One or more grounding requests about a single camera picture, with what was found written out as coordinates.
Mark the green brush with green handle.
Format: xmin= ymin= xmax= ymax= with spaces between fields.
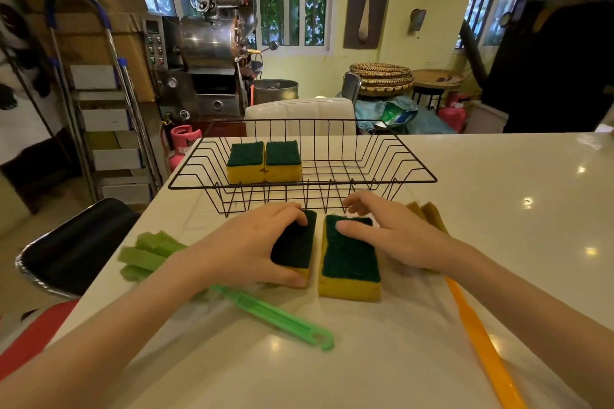
xmin=117 ymin=230 xmax=336 ymax=353

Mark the white chair back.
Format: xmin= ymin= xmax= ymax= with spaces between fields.
xmin=244 ymin=96 xmax=358 ymax=137

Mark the black wire dish rack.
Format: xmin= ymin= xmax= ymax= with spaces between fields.
xmin=168 ymin=118 xmax=438 ymax=219

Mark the yellow brush with orange handle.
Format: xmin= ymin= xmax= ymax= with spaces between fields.
xmin=406 ymin=201 xmax=528 ymax=409

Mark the yellow and green sponge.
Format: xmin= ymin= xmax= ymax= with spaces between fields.
xmin=226 ymin=141 xmax=267 ymax=185
xmin=317 ymin=214 xmax=382 ymax=303
xmin=264 ymin=140 xmax=304 ymax=183
xmin=266 ymin=210 xmax=319 ymax=289

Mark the person's right forearm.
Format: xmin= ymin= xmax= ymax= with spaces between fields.
xmin=441 ymin=240 xmax=614 ymax=409

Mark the chrome chair back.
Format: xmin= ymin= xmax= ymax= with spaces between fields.
xmin=341 ymin=71 xmax=363 ymax=105

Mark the pile of blue bags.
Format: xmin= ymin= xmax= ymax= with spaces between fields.
xmin=354 ymin=96 xmax=457 ymax=135

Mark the black stool seat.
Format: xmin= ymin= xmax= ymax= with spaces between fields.
xmin=14 ymin=197 xmax=143 ymax=300

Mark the round steel drum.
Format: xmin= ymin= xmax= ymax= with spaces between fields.
xmin=253 ymin=79 xmax=300 ymax=105

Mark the white bin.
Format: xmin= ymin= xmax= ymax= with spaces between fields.
xmin=464 ymin=100 xmax=509 ymax=135

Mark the black roaster machine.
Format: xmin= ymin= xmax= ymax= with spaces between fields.
xmin=481 ymin=0 xmax=543 ymax=112

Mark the panda painting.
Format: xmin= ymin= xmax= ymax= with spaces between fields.
xmin=0 ymin=0 xmax=68 ymax=174

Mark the person's left hand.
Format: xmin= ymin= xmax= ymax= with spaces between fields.
xmin=170 ymin=202 xmax=310 ymax=295

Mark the green plastic bag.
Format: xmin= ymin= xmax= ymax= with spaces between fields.
xmin=379 ymin=102 xmax=417 ymax=125

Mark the black pipe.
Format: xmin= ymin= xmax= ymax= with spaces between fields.
xmin=459 ymin=20 xmax=489 ymax=88

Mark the person's right hand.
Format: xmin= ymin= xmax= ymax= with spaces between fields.
xmin=335 ymin=190 xmax=461 ymax=275

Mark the person's left forearm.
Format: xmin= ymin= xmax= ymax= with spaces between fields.
xmin=0 ymin=252 xmax=205 ymax=409

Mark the steel coffee roaster machine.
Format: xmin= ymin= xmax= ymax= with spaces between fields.
xmin=141 ymin=0 xmax=279 ymax=120

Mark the metal step ladder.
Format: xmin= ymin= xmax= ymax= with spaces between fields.
xmin=44 ymin=0 xmax=164 ymax=206

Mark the stack of woven trays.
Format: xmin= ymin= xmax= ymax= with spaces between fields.
xmin=349 ymin=62 xmax=414 ymax=97

